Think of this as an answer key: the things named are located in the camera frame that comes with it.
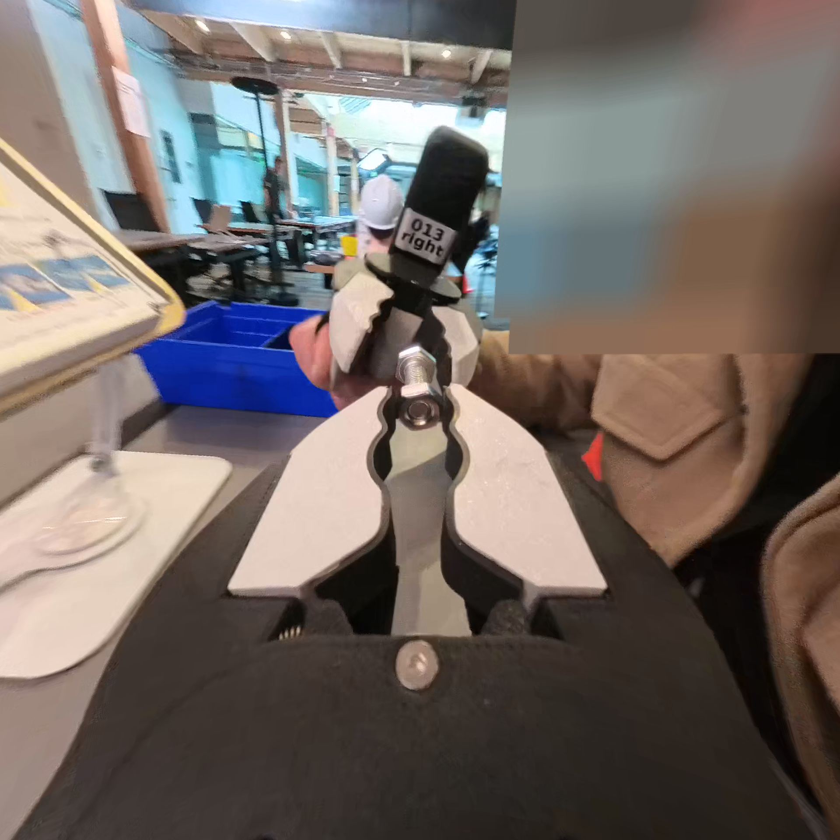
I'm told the white acrylic sheet holder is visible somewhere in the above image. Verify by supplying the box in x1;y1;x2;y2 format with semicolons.
0;161;165;395

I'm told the wood top office desk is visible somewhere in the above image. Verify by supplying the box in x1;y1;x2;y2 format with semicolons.
125;220;358;290

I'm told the white paper notice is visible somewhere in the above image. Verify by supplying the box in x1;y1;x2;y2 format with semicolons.
112;66;152;139

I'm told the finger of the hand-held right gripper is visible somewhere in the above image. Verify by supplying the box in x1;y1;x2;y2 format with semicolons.
427;305;484;388
328;272;395;391

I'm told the person's right forearm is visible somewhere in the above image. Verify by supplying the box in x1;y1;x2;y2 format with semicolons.
469;331;601;431

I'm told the person's black garment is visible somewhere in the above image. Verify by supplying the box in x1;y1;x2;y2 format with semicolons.
672;357;840;798

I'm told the white hard hat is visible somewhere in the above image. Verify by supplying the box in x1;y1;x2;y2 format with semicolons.
361;174;404;231

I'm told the black floor pole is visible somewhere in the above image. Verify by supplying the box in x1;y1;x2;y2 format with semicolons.
231;77;299;306

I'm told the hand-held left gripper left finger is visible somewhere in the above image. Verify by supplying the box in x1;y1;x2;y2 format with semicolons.
226;384;400;608

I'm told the grey desk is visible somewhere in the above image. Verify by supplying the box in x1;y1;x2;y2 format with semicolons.
0;354;611;840

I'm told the printed instruction sheet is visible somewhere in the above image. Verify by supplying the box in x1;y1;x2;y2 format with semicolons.
0;164;152;329

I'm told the person's right hand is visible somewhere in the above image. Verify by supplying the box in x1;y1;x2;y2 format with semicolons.
289;315;388;411

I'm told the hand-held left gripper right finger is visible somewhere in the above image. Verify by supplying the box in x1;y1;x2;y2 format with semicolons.
441;386;608;621

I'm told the blue plastic bin with divider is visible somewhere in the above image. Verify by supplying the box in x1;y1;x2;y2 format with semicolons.
134;301;339;419

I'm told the black office chair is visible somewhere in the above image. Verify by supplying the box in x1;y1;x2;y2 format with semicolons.
459;210;493;277
105;190;161;234

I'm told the person's tan coat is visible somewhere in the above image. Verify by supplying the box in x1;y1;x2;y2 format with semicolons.
577;354;840;821

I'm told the steel hex bolt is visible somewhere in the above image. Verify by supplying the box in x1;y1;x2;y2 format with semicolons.
397;346;439;424

